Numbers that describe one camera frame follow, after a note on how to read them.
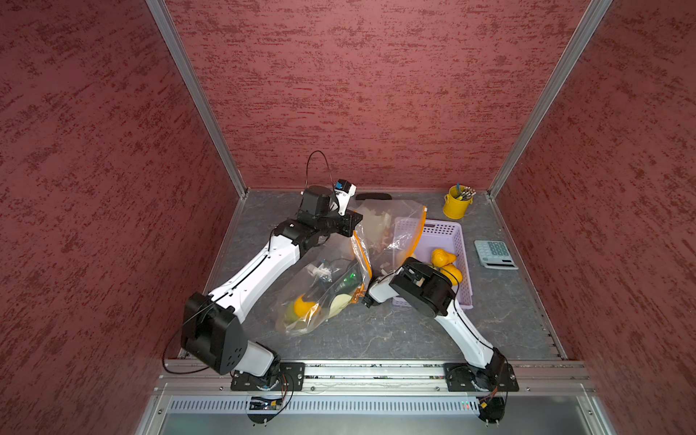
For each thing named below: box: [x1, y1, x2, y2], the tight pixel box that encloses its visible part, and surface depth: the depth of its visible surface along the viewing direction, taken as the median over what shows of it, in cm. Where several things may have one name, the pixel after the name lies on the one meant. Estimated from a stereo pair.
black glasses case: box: [355, 192, 393, 201], surface depth 123 cm
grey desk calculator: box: [473, 240, 520, 271], surface depth 100 cm
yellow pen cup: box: [442, 184, 474, 220], surface depth 111 cm
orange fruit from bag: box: [431, 248, 457, 268], surface depth 96 cm
